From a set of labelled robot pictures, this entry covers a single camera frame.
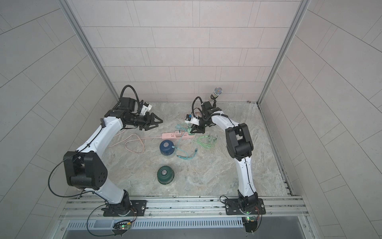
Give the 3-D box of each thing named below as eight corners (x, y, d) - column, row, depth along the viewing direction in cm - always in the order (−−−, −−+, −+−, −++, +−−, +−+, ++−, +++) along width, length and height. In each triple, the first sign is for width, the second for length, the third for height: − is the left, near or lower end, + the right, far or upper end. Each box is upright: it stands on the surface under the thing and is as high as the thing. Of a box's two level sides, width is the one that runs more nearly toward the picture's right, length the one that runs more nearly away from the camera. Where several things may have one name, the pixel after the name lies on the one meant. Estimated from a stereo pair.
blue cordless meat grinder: (162, 158, 88) (158, 151, 81) (164, 147, 93) (161, 139, 86) (174, 158, 89) (172, 151, 81) (176, 147, 93) (174, 139, 86)
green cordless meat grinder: (159, 186, 79) (155, 180, 71) (162, 172, 84) (158, 165, 76) (173, 186, 79) (171, 181, 71) (175, 172, 84) (172, 165, 76)
